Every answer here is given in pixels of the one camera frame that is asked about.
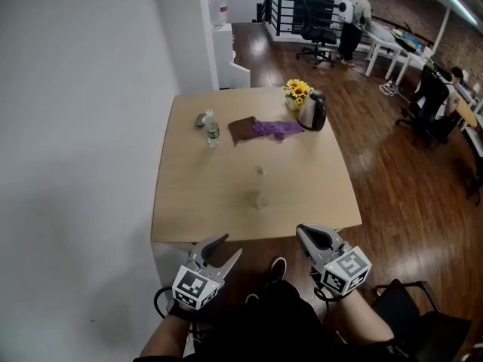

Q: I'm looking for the clear plastic water bottle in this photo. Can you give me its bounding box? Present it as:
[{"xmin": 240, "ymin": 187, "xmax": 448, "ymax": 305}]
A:
[{"xmin": 205, "ymin": 109, "xmax": 220, "ymax": 149}]

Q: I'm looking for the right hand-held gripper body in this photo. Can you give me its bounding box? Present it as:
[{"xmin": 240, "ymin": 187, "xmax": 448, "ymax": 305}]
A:
[{"xmin": 312, "ymin": 241, "xmax": 373, "ymax": 296}]

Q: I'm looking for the person's left forearm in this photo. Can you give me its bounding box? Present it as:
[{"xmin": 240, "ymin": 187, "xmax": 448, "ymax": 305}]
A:
[{"xmin": 138, "ymin": 309, "xmax": 193, "ymax": 362}]

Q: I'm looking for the white power strip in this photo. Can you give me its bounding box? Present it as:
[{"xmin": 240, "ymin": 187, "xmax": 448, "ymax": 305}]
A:
[{"xmin": 378, "ymin": 80, "xmax": 403, "ymax": 98}]

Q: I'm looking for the black office chair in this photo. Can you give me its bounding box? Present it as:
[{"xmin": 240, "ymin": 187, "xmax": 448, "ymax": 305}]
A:
[
  {"xmin": 293, "ymin": 0, "xmax": 340, "ymax": 69},
  {"xmin": 395, "ymin": 63, "xmax": 460, "ymax": 147}
]

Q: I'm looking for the large water dispenser bottle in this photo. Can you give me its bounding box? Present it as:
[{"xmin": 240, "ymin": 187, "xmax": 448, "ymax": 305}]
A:
[{"xmin": 207, "ymin": 0, "xmax": 230, "ymax": 28}]

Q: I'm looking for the white water dispenser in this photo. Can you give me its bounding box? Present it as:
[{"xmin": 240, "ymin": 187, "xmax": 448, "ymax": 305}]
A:
[{"xmin": 211, "ymin": 23, "xmax": 235, "ymax": 90}]

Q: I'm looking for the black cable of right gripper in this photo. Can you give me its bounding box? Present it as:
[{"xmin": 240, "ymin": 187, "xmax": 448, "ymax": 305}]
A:
[{"xmin": 310, "ymin": 268, "xmax": 348, "ymax": 346}]

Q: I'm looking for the person's right forearm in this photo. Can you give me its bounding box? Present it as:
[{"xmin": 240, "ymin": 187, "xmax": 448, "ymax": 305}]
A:
[{"xmin": 331, "ymin": 287, "xmax": 396, "ymax": 351}]

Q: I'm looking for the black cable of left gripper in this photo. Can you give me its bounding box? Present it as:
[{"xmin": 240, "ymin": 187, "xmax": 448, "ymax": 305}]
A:
[{"xmin": 153, "ymin": 287, "xmax": 178, "ymax": 319}]

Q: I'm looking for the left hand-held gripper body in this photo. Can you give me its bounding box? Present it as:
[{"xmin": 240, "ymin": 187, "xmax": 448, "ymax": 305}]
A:
[{"xmin": 172, "ymin": 241, "xmax": 226, "ymax": 311}]

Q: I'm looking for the black chair with metal frame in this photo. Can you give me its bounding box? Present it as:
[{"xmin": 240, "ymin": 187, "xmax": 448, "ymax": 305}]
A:
[{"xmin": 371, "ymin": 279, "xmax": 473, "ymax": 362}]

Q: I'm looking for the round wooden table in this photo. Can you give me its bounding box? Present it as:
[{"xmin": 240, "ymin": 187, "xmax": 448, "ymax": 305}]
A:
[{"xmin": 454, "ymin": 96, "xmax": 483, "ymax": 135}]

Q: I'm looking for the purple cloth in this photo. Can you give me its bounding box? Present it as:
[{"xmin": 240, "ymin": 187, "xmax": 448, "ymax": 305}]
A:
[{"xmin": 251, "ymin": 118, "xmax": 306, "ymax": 142}]

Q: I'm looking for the sunflower bouquet in vase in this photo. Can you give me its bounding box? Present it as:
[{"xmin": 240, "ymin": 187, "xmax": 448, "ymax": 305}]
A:
[{"xmin": 282, "ymin": 78, "xmax": 312, "ymax": 111}]

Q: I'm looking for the steel electric kettle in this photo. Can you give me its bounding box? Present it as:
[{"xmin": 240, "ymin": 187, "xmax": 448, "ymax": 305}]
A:
[{"xmin": 297, "ymin": 90, "xmax": 328, "ymax": 132}]

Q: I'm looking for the long ceiling lamp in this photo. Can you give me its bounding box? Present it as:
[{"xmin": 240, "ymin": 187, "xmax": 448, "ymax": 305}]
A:
[{"xmin": 440, "ymin": 0, "xmax": 479, "ymax": 25}]

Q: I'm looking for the white low cabinet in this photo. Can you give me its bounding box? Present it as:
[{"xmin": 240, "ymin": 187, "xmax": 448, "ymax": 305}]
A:
[{"xmin": 228, "ymin": 62, "xmax": 252, "ymax": 89}]

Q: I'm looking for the white desk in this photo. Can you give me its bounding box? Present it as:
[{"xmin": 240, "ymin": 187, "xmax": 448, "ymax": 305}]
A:
[{"xmin": 363, "ymin": 20, "xmax": 429, "ymax": 83}]

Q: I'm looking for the person's black clothing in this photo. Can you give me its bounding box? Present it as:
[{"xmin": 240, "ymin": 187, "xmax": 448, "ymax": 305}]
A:
[{"xmin": 184, "ymin": 279, "xmax": 403, "ymax": 362}]

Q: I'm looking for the black metal railing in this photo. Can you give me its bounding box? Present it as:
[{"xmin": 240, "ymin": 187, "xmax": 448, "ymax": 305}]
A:
[{"xmin": 256, "ymin": 0, "xmax": 343, "ymax": 37}]

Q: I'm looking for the black wristband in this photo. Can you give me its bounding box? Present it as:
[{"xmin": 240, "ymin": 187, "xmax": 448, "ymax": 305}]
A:
[{"xmin": 165, "ymin": 299, "xmax": 192, "ymax": 321}]

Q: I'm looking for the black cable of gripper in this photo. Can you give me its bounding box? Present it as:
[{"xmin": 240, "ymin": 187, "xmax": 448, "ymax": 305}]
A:
[
  {"xmin": 310, "ymin": 268, "xmax": 348, "ymax": 346},
  {"xmin": 153, "ymin": 287, "xmax": 178, "ymax": 319}
]

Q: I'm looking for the brown cloth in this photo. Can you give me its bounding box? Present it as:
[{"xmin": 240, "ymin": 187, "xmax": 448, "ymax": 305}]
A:
[{"xmin": 227, "ymin": 115, "xmax": 265, "ymax": 147}]

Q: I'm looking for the white support post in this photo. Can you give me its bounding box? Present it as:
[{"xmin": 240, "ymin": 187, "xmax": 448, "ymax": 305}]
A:
[{"xmin": 432, "ymin": 4, "xmax": 453, "ymax": 52}]

